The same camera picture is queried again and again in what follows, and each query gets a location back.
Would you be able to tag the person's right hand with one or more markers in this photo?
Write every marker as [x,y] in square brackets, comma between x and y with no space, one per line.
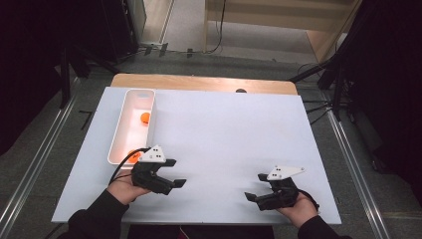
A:
[297,213]

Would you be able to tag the orange ball with black mark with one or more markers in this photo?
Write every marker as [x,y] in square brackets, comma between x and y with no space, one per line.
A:
[133,157]

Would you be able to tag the person's left hand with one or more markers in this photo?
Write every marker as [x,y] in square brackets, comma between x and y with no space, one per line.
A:
[124,192]

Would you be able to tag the person's legs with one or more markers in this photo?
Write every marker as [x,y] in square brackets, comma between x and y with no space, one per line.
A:
[199,232]

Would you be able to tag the light wooden furniture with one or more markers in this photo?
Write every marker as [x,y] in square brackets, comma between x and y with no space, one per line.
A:
[265,15]

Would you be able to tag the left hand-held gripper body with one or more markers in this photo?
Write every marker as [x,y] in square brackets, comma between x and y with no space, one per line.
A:
[147,177]

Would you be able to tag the small dark round object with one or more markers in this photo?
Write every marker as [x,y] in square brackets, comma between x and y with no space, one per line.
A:
[241,90]

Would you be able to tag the metal floor rail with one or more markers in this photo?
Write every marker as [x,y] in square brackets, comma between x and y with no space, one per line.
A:
[358,176]
[40,149]

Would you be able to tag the black curtain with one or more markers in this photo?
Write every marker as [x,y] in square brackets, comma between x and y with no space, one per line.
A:
[391,83]
[30,66]

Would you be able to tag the plain orange ball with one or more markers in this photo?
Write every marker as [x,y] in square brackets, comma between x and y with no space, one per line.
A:
[145,118]

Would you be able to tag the wooden table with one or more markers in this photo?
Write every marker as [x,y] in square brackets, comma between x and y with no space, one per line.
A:
[199,83]

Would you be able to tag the white plastic bin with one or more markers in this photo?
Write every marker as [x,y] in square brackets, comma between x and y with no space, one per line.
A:
[132,136]

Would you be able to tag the black metal stand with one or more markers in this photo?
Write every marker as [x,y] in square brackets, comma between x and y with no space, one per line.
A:
[336,86]
[64,79]

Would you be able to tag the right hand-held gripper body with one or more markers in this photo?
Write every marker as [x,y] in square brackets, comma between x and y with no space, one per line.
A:
[278,198]

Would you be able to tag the black cabinet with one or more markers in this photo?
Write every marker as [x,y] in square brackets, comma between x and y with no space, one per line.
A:
[119,30]

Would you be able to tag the white board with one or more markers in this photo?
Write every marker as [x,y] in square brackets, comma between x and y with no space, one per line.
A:
[232,139]

